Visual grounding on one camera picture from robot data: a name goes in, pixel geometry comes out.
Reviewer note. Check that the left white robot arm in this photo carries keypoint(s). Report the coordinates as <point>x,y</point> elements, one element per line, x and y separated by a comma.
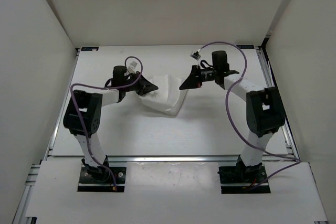
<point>83,113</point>

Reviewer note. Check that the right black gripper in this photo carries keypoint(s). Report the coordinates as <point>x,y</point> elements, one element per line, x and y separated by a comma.
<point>193,81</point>

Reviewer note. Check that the aluminium frame rail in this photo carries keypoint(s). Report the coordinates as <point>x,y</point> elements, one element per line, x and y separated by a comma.
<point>207,158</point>

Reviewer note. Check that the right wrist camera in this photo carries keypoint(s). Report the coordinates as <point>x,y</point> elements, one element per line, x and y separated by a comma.
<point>196,55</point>

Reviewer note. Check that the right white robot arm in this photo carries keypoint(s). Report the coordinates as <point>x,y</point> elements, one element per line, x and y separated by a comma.
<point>265,112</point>

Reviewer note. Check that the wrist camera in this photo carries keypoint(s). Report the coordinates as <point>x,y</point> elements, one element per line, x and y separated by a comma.
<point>196,55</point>
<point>132,67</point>

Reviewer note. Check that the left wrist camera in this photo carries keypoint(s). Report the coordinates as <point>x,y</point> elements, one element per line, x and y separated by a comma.
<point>132,67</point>

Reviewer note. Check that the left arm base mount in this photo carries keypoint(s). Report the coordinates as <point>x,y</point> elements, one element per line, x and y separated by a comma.
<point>101,180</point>

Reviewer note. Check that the white pleated skirt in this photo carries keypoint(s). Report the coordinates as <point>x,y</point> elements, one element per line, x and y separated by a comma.
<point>168,98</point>

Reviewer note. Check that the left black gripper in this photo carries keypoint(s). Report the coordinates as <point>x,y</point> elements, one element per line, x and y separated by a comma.
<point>145,86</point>

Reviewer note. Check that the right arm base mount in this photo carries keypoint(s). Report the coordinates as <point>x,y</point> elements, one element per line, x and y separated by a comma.
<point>242,179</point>

